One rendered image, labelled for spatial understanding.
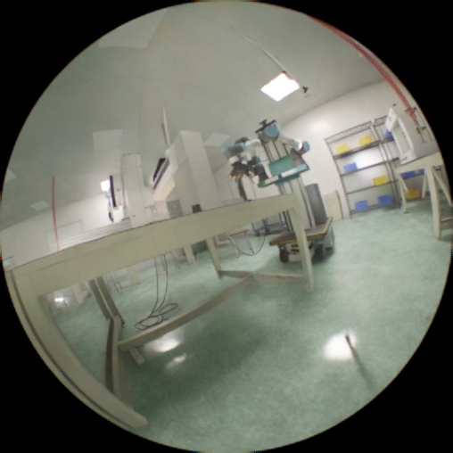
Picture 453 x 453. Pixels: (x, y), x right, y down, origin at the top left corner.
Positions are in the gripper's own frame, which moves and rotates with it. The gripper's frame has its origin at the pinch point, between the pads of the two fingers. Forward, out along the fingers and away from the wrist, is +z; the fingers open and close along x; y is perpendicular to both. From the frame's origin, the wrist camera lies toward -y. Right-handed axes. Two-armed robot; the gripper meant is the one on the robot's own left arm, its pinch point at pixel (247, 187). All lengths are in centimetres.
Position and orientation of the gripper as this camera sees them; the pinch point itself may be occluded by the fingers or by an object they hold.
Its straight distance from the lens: 113.5
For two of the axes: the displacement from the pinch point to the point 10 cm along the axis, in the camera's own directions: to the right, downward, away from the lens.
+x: -5.3, 1.4, 8.4
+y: 6.9, -5.0, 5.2
